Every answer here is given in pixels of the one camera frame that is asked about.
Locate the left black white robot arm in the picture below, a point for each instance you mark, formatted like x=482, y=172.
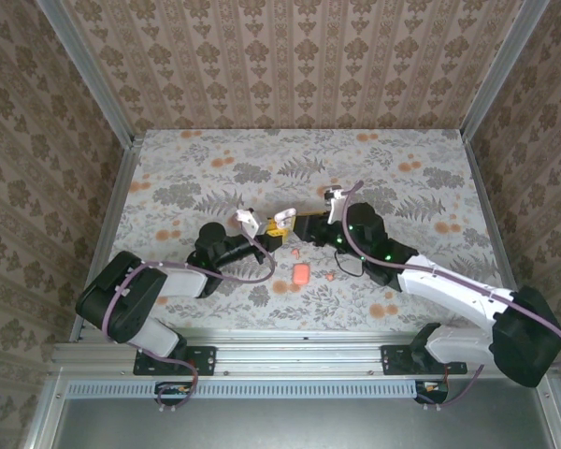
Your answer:
x=121, y=299

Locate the aluminium front mounting rail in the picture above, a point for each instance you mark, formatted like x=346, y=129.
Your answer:
x=299, y=353

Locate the right aluminium side rail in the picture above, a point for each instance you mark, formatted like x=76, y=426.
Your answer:
x=484, y=187

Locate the right aluminium corner post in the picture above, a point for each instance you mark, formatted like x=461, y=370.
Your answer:
x=500, y=75

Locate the aluminium corner post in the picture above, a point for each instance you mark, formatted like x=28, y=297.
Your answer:
x=89, y=75
x=500, y=75

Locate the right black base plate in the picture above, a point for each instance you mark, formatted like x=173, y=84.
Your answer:
x=392, y=360

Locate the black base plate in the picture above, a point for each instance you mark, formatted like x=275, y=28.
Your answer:
x=205, y=360
x=392, y=360

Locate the orange earbud charging case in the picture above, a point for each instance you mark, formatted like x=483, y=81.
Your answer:
x=300, y=273

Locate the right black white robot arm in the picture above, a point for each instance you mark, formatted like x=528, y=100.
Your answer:
x=449, y=285

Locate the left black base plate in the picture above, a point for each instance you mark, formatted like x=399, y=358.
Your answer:
x=205, y=360

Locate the left aluminium corner post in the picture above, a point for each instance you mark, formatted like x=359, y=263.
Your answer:
x=89, y=75

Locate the grey metal sheet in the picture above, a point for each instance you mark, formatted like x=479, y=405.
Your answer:
x=299, y=425

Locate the aluminium side rail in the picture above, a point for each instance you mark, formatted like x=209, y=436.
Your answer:
x=484, y=187
x=121, y=187

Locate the floral patterned table cover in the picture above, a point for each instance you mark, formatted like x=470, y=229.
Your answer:
x=262, y=159

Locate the left aluminium side rail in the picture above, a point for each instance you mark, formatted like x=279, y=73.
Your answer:
x=121, y=187

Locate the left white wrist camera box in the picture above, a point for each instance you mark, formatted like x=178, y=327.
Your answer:
x=250, y=220

